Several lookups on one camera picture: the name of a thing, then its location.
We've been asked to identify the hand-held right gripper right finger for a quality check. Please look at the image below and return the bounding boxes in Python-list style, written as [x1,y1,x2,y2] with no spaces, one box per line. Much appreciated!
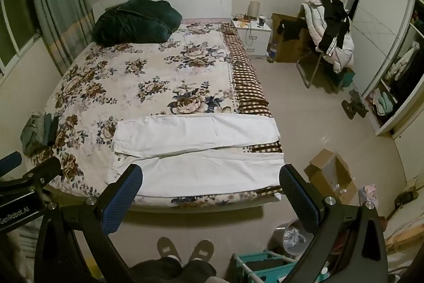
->
[279,164,389,283]

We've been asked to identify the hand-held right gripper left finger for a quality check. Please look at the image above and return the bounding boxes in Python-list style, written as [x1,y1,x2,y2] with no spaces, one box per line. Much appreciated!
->
[33,164,144,283]

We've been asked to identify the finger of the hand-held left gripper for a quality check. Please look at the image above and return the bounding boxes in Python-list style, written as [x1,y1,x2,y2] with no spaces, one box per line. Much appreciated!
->
[0,151,23,177]
[20,156,62,187]

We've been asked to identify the white pants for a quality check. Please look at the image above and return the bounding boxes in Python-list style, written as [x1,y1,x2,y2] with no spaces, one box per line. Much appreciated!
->
[107,113,286,198]

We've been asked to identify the grey-green folded garment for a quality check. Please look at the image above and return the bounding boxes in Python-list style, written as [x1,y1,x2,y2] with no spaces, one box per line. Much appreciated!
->
[20,112,45,154]

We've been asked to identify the grey trash bin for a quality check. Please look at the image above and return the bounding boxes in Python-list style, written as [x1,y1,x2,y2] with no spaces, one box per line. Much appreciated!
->
[272,220,315,257]

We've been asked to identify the pale striped cloth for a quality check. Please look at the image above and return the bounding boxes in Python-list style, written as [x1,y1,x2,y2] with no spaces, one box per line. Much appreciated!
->
[0,225,42,283]

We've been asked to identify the small open cardboard box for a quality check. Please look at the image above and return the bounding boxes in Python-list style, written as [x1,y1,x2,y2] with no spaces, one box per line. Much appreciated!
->
[304,149,357,204]

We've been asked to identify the dark teal folded garment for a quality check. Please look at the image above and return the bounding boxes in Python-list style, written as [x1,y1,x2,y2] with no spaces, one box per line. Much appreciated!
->
[41,114,62,147]

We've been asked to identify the person's left slipper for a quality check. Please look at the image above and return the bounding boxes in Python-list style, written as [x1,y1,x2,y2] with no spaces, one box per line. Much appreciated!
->
[156,237,182,265]

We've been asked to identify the person's slipper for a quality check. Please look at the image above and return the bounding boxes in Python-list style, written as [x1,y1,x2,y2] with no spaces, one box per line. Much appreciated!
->
[189,239,215,264]
[156,237,182,265]

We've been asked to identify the pink patterned bag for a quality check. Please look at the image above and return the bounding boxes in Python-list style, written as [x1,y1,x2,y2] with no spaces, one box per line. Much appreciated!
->
[358,184,378,207]

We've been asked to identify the teal storage basket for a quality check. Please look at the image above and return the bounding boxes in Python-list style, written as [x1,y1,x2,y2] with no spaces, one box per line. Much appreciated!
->
[232,250,332,283]

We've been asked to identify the person's black trouser legs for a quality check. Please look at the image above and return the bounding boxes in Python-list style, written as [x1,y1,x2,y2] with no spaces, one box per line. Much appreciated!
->
[131,256,217,283]

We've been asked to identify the person's right slipper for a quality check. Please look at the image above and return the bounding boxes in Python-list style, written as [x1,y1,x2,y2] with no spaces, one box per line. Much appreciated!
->
[189,239,215,264]

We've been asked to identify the small dark floor item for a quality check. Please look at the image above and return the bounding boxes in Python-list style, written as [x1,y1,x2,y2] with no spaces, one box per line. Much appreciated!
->
[394,190,418,207]

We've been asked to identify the dark floor object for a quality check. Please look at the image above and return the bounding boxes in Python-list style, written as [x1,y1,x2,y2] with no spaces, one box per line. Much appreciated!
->
[343,89,369,119]

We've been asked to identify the wooden planks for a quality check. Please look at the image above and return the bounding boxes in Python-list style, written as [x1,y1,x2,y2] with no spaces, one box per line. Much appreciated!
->
[384,220,424,257]

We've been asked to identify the mint green folded clothes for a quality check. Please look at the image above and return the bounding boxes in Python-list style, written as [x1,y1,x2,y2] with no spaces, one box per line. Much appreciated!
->
[376,92,395,116]

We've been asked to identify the white framed window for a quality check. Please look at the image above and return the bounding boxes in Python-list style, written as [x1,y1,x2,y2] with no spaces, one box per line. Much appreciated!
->
[0,0,42,75]

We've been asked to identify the metal folding chair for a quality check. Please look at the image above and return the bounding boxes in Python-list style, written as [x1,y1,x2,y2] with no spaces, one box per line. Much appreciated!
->
[296,3,355,94]

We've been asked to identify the floral bed with white headboard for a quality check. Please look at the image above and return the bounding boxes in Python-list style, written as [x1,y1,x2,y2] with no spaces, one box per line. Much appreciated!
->
[43,23,285,207]

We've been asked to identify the brown checkered bedsheet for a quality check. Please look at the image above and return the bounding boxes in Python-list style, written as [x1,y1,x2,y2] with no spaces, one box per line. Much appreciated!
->
[220,23,285,199]

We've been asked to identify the large brown cardboard box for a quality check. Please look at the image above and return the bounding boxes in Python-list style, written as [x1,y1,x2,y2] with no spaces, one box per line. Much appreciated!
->
[272,13,313,63]

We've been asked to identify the white padded jacket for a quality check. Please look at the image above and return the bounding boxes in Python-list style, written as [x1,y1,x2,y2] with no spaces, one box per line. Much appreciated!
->
[301,0,355,73]

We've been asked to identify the grey-green striped curtain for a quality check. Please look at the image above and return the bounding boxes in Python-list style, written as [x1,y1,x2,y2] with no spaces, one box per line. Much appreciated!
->
[28,0,96,75]

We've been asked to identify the white nightstand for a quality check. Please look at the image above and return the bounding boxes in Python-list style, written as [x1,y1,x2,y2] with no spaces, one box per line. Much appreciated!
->
[231,18,273,59]

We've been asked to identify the black hanging garment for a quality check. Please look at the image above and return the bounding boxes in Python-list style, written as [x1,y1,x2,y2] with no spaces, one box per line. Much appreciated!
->
[276,19,307,41]

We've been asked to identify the pale hanging jacket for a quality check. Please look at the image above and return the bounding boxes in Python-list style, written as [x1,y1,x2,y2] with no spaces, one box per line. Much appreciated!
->
[389,41,419,81]

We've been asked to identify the dark green quilt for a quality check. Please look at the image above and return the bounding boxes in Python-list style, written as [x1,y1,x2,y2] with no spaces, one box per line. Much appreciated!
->
[91,0,183,45]

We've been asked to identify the black white-striped clothing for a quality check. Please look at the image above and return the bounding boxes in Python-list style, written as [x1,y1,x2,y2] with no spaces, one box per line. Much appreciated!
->
[318,0,352,57]

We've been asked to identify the white sliding-door wardrobe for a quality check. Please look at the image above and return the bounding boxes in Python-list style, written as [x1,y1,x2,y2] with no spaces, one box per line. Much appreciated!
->
[343,0,424,141]

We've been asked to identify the white bed headboard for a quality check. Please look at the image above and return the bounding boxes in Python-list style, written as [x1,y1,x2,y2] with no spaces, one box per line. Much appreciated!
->
[92,0,233,21]

